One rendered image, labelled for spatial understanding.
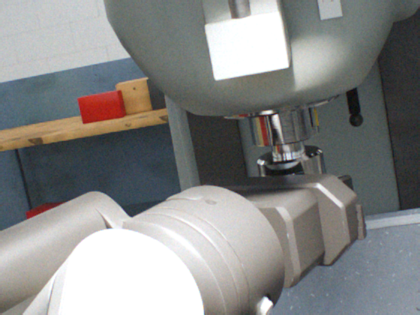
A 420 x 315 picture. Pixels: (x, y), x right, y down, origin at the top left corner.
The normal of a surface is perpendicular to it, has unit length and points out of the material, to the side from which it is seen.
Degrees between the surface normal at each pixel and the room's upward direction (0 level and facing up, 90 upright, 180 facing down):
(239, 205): 40
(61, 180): 90
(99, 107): 90
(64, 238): 70
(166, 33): 96
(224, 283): 75
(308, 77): 121
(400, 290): 62
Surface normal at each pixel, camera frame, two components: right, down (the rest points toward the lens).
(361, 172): -0.16, 0.22
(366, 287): -0.23, -0.26
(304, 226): 0.83, -0.06
